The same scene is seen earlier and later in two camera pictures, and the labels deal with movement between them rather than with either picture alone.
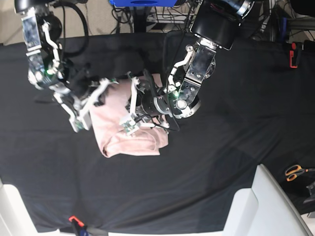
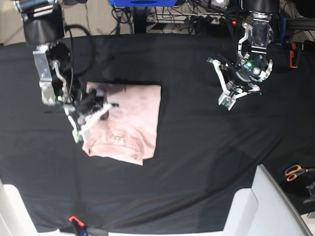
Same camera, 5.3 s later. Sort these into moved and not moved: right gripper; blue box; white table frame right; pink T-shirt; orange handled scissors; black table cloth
Moved: pink T-shirt; right gripper
Not moved: orange handled scissors; black table cloth; blue box; white table frame right
